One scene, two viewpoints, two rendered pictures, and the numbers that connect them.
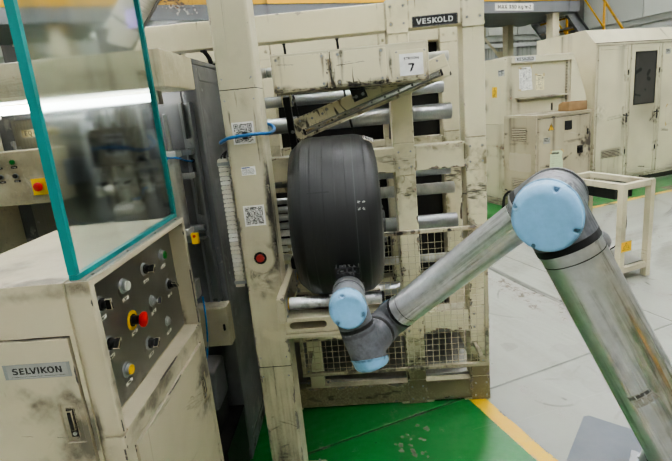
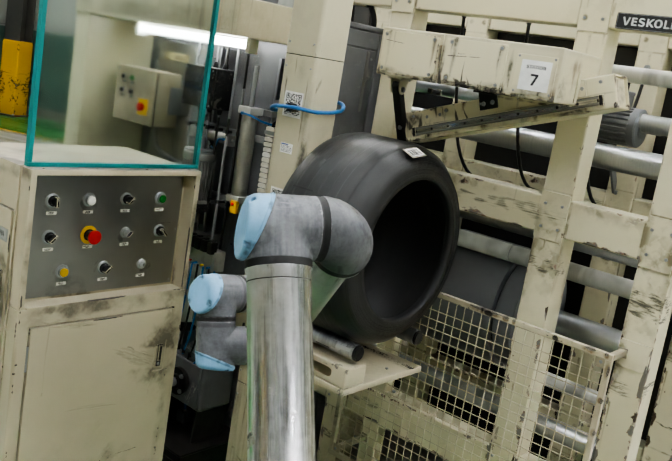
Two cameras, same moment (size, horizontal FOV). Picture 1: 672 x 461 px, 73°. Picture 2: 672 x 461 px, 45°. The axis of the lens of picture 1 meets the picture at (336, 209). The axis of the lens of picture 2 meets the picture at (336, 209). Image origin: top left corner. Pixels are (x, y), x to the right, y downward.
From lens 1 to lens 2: 131 cm
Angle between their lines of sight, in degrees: 36
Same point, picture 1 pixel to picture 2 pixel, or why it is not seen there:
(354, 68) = (466, 64)
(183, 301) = (176, 258)
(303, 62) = (414, 42)
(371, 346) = (208, 341)
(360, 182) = (346, 192)
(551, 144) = not seen: outside the picture
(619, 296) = (264, 327)
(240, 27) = not seen: outside the picture
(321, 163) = (328, 159)
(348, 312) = (199, 294)
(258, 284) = not seen: hidden behind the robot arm
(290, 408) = not seen: hidden behind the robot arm
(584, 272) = (250, 290)
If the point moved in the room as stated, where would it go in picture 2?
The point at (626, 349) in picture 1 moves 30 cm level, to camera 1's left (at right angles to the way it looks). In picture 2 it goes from (251, 382) to (134, 323)
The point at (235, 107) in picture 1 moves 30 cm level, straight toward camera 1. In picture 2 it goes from (293, 74) to (236, 66)
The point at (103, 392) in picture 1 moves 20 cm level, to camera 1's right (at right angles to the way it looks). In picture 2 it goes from (17, 266) to (62, 288)
